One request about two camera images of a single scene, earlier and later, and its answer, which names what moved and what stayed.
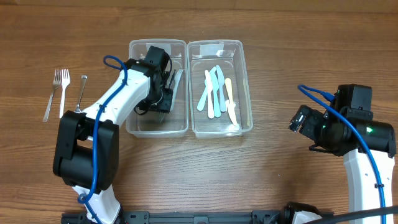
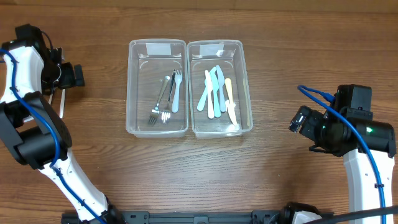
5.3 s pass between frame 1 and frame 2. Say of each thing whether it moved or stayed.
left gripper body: moved
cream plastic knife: stayed
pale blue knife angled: stayed
